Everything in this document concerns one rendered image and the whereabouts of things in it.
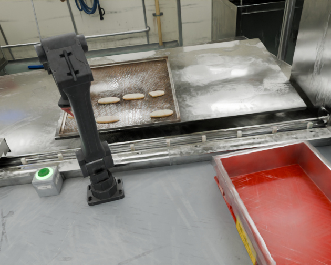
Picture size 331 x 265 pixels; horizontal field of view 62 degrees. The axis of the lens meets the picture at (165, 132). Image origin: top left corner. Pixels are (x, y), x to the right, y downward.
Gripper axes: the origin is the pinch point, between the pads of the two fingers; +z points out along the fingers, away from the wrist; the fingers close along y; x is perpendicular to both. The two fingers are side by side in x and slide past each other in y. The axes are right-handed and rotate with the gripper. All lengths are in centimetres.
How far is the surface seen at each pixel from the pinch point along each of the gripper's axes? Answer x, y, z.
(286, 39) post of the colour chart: 104, -71, 10
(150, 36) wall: -12, -338, 136
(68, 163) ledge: 1.0, 21.9, 5.4
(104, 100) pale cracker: 8.5, -12.6, 4.2
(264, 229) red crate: 66, 48, 4
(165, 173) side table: 37.0, 24.9, 8.5
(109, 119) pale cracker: 12.9, -0.3, 4.3
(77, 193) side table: 7.0, 33.6, 7.6
